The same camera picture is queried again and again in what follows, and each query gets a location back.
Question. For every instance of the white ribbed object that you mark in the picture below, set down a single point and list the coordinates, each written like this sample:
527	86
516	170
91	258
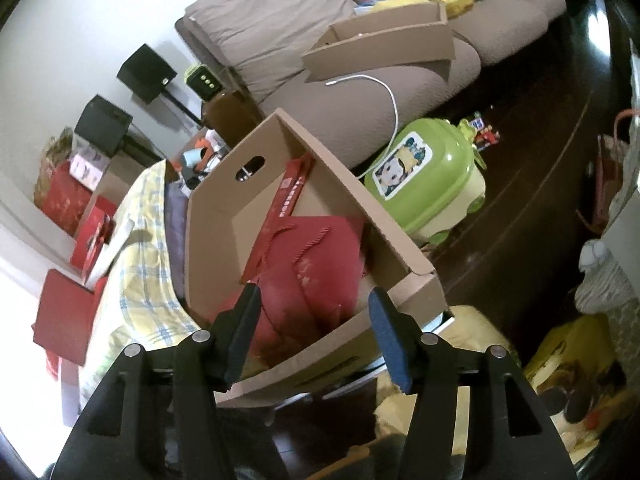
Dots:
600	275

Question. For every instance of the red paper bag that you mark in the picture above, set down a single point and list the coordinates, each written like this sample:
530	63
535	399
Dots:
310	280

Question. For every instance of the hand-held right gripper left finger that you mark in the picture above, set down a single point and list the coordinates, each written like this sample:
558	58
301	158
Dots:
240	340

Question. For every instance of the brown fabric sofa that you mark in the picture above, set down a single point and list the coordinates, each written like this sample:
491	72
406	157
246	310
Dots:
325	110

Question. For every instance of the gold foil bag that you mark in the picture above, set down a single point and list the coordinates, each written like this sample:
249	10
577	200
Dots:
55	150

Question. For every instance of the red tea gift bag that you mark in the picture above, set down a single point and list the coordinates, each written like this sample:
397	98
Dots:
60	195

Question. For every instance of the beige cushion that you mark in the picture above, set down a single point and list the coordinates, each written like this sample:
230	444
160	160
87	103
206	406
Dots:
280	25

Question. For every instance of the cluttered small cardboard box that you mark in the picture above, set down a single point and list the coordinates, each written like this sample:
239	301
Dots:
200	160

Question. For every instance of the green child's potty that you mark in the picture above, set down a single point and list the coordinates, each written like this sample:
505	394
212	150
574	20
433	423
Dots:
440	175

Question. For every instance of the colourful toy cars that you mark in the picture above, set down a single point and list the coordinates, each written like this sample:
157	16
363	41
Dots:
485	135

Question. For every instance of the dark wooden side table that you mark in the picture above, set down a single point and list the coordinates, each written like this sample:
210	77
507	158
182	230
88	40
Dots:
230	115

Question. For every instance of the pink and white small box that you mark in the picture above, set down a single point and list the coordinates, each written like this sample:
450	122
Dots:
87	172

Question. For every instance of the yellow checked tablecloth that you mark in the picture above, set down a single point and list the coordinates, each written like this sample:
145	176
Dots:
140	260

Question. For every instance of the black speaker on stand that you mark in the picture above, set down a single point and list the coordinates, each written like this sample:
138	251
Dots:
102	125
145	72

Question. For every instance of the grey purple undercloth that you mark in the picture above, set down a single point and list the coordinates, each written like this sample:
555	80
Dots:
176	230

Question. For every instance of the green and black radio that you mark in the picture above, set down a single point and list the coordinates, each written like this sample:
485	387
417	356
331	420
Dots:
205	82

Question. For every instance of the white sheer curtain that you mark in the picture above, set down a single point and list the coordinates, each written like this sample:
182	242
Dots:
30	385

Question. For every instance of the red Collection gift box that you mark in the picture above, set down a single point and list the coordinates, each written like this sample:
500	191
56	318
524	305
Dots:
92	240

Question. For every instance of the yellow printed bag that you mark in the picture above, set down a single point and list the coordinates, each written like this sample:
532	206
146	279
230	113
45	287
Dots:
575	370

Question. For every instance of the shallow cardboard box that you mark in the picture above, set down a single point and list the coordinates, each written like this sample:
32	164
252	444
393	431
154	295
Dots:
390	45

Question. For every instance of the grey patterned fabric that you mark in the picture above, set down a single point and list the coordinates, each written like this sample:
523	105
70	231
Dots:
627	330

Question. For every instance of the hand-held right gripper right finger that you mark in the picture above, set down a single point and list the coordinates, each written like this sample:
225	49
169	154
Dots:
395	350

